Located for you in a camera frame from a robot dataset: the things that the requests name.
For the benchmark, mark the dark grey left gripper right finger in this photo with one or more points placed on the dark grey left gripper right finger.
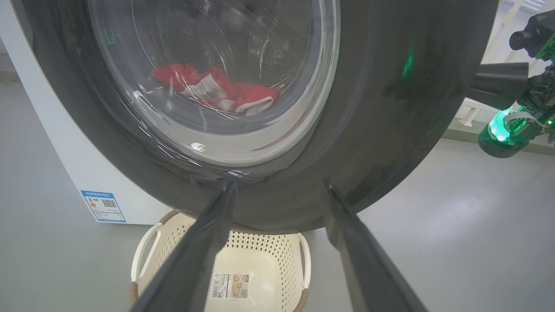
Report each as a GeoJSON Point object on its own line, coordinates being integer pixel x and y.
{"type": "Point", "coordinates": [368, 268]}

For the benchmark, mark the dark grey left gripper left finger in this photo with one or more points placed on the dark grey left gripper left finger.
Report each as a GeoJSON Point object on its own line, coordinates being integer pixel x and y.
{"type": "Point", "coordinates": [190, 260]}

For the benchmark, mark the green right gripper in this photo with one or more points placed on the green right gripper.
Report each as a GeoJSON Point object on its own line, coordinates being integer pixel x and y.
{"type": "Point", "coordinates": [503, 134]}

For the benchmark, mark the black round glass washer door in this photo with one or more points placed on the black round glass washer door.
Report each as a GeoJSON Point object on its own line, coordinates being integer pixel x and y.
{"type": "Point", "coordinates": [381, 130]}

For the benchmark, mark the red white garment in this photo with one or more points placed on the red white garment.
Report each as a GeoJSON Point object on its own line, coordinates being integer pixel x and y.
{"type": "Point", "coordinates": [251, 95]}

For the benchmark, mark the cream perforated laundry basket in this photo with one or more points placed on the cream perforated laundry basket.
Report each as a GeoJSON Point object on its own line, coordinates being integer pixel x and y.
{"type": "Point", "coordinates": [260, 260]}

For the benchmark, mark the white washing machine body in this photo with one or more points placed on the white washing machine body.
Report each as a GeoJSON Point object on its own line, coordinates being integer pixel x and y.
{"type": "Point", "coordinates": [65, 151]}

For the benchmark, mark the paper product label sticker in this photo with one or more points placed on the paper product label sticker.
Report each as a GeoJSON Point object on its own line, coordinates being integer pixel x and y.
{"type": "Point", "coordinates": [230, 286]}

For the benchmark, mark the blue energy label sticker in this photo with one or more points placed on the blue energy label sticker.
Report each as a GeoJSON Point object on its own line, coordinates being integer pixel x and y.
{"type": "Point", "coordinates": [103, 206]}

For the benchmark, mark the steel perforated washer drum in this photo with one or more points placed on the steel perforated washer drum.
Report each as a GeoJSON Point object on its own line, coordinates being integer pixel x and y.
{"type": "Point", "coordinates": [282, 56]}

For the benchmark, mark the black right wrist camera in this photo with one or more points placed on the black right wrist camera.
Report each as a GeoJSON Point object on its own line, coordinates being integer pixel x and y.
{"type": "Point", "coordinates": [535, 34]}

